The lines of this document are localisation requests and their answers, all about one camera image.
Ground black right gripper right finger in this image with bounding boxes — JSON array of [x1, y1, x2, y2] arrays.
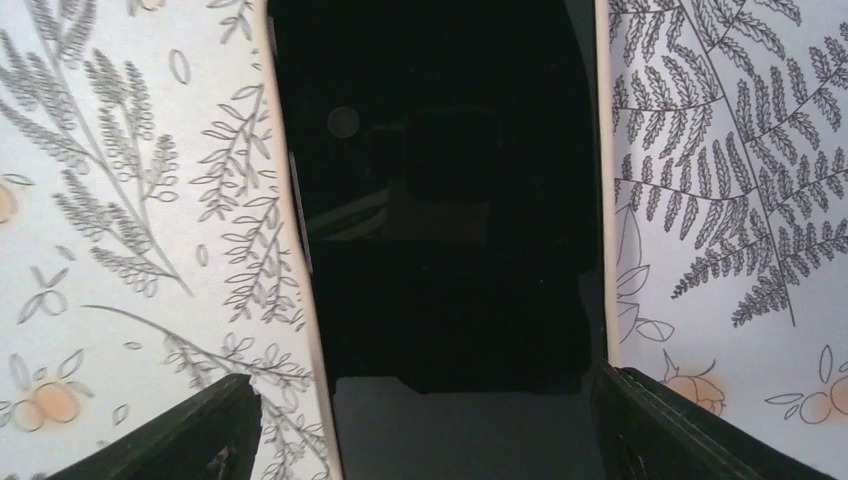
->
[[590, 361, 829, 480]]

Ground floral patterned table mat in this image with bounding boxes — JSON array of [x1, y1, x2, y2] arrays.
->
[[1, 1, 847, 479]]

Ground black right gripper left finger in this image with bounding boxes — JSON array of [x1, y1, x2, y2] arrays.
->
[[50, 374, 262, 480]]

